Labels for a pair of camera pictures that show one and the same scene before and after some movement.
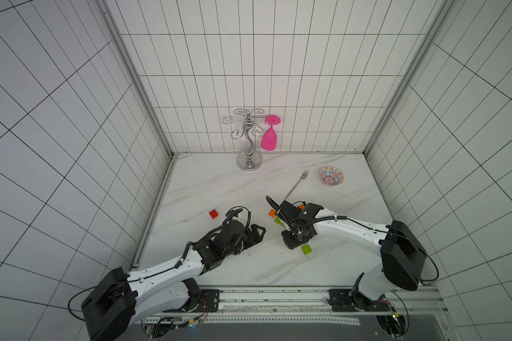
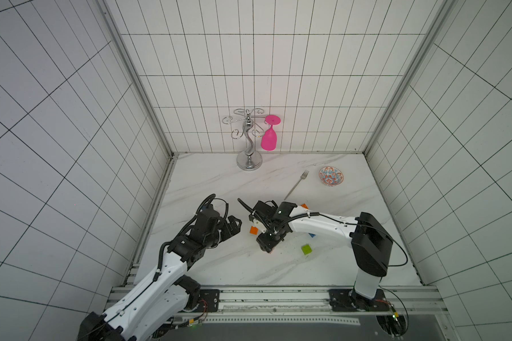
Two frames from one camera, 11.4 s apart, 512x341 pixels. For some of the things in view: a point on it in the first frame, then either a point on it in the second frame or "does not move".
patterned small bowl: (331, 175) does not move
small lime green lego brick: (306, 249) does not move
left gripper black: (251, 241) -> (227, 232)
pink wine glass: (269, 141) does not move
